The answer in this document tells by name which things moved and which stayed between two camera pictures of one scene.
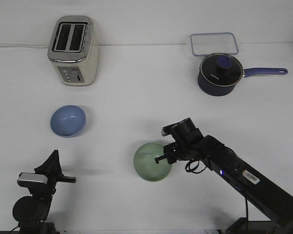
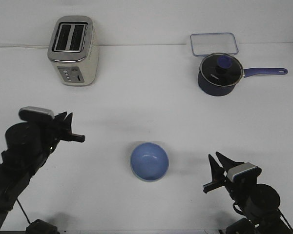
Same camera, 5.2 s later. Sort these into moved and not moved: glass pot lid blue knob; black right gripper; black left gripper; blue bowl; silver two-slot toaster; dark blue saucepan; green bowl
Moved: black left gripper; blue bowl; black right gripper
Not moved: glass pot lid blue knob; silver two-slot toaster; dark blue saucepan; green bowl
